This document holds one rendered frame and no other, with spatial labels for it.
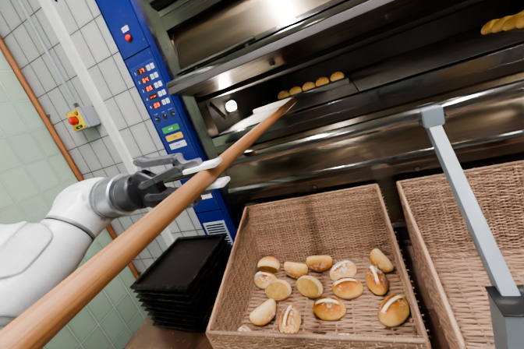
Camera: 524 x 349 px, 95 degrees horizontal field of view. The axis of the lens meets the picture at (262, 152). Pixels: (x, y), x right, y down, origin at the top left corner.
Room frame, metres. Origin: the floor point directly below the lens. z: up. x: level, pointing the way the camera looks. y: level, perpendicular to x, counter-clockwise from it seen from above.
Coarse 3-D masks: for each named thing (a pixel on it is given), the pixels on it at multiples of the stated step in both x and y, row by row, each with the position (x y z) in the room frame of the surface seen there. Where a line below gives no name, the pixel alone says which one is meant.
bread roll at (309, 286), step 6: (306, 276) 0.71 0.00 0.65; (300, 282) 0.70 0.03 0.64; (306, 282) 0.69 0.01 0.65; (312, 282) 0.68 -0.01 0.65; (318, 282) 0.67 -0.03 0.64; (300, 288) 0.69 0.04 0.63; (306, 288) 0.68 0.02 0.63; (312, 288) 0.67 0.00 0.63; (318, 288) 0.65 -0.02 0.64; (306, 294) 0.67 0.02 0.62; (312, 294) 0.66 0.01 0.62; (318, 294) 0.65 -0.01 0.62
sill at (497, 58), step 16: (512, 48) 0.64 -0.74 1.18; (448, 64) 0.74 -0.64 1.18; (464, 64) 0.69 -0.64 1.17; (480, 64) 0.67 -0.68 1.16; (496, 64) 0.66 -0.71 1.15; (400, 80) 0.76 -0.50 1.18; (416, 80) 0.73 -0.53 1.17; (432, 80) 0.72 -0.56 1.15; (352, 96) 0.81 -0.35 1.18; (368, 96) 0.79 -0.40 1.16; (384, 96) 0.77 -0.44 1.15; (304, 112) 0.87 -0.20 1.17; (320, 112) 0.85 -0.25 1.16; (272, 128) 0.92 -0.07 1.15; (224, 144) 1.01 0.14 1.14
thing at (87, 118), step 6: (78, 108) 1.18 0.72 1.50; (84, 108) 1.21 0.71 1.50; (90, 108) 1.23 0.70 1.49; (66, 114) 1.21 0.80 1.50; (72, 114) 1.20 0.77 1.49; (78, 114) 1.18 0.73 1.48; (84, 114) 1.19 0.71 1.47; (90, 114) 1.22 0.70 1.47; (78, 120) 1.19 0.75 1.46; (84, 120) 1.18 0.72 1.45; (90, 120) 1.21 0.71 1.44; (96, 120) 1.23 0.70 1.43; (78, 126) 1.20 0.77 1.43; (84, 126) 1.18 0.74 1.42; (90, 126) 1.19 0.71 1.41
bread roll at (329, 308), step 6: (318, 300) 0.61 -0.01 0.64; (324, 300) 0.60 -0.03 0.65; (330, 300) 0.59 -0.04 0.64; (336, 300) 0.59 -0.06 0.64; (318, 306) 0.59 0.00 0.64; (324, 306) 0.58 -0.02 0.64; (330, 306) 0.58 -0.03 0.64; (336, 306) 0.57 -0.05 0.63; (342, 306) 0.58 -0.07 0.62; (318, 312) 0.59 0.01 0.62; (324, 312) 0.58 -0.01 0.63; (330, 312) 0.57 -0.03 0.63; (336, 312) 0.57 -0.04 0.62; (342, 312) 0.57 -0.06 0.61; (324, 318) 0.57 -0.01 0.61; (330, 318) 0.56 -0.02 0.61; (336, 318) 0.56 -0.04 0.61
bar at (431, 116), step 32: (480, 96) 0.39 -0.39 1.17; (512, 96) 0.37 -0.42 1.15; (352, 128) 0.47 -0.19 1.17; (384, 128) 0.45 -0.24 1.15; (256, 160) 0.56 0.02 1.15; (448, 160) 0.36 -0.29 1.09; (480, 224) 0.29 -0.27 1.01; (480, 256) 0.28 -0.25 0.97; (512, 288) 0.24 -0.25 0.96; (512, 320) 0.21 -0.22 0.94
